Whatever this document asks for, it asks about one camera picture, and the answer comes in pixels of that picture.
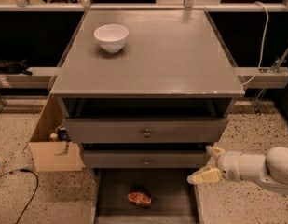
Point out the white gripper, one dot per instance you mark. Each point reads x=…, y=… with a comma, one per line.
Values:
x=229, y=165

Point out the red coke can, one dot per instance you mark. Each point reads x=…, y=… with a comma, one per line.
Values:
x=140, y=198

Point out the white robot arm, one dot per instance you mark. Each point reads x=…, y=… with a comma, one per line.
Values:
x=269, y=171

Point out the grey drawer cabinet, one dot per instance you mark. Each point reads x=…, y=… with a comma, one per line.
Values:
x=172, y=67

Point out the grey bottom drawer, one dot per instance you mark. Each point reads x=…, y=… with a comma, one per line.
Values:
x=173, y=199

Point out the grey drawer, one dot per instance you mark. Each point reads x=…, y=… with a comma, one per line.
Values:
x=145, y=130
x=145, y=159
x=173, y=199

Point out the grey middle drawer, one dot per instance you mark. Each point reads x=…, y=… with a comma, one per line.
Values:
x=145, y=159

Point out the grey top drawer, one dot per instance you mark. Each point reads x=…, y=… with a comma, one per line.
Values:
x=145, y=130

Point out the items inside cardboard box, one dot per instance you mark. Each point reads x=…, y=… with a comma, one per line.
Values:
x=60, y=135

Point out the white ceramic bowl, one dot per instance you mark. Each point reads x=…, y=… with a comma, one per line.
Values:
x=111, y=37

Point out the cardboard box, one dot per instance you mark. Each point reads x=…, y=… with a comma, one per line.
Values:
x=50, y=154

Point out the black object on ledge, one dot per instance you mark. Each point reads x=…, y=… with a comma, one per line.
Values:
x=14, y=67

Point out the metal rail frame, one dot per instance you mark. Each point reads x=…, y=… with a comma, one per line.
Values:
x=85, y=5

